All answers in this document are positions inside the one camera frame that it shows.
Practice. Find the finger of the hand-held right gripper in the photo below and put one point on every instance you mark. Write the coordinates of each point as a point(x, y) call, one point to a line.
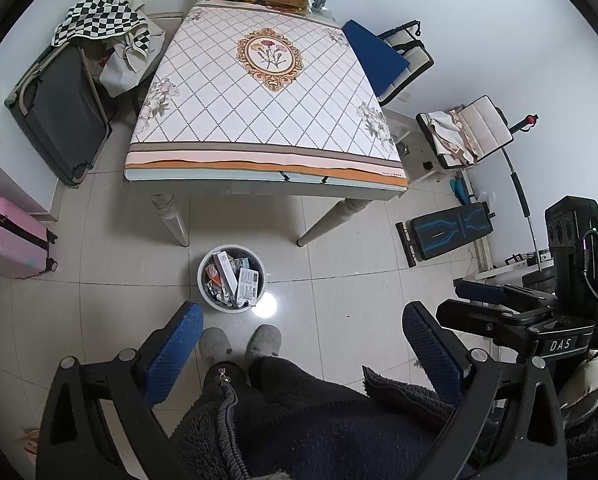
point(484, 292)
point(479, 317)

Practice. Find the dark grey suitcase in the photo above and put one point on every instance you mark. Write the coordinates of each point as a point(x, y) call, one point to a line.
point(59, 115)

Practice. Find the grey slipper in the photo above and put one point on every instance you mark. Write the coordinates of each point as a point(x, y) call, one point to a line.
point(216, 342)
point(265, 340)

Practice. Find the grey exercise bar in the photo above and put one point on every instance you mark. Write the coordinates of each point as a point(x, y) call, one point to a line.
point(520, 190)

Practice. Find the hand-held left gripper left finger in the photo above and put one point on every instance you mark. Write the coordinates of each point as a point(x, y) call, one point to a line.
point(174, 355)

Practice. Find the black blue weight bench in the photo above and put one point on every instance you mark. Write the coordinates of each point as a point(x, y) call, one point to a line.
point(449, 232)

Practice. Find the black white folding chair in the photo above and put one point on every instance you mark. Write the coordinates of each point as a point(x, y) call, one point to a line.
point(411, 50)

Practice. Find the white padded chair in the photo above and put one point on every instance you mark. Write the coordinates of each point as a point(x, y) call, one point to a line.
point(484, 120)

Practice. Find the white red printed bag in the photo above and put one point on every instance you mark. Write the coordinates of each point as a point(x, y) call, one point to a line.
point(29, 442)

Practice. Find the white wooden table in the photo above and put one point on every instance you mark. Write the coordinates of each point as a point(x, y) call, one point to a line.
point(171, 220)

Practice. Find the white bag with bow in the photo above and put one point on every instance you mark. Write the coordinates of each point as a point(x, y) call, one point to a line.
point(126, 67)

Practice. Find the black white checkered cloth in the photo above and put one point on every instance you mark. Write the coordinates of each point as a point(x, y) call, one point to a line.
point(99, 15)

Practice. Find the person's right forearm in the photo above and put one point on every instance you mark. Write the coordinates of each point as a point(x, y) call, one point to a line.
point(586, 390)

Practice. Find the grey white trash bin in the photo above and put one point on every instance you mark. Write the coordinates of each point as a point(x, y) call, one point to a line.
point(206, 300)

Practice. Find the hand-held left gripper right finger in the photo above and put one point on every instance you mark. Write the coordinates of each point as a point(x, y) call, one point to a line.
point(429, 345)

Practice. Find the table with patterned cloth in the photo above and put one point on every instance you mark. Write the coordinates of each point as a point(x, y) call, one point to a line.
point(259, 110)

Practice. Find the pink suitcase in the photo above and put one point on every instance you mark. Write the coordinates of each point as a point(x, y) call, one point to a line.
point(9, 240)

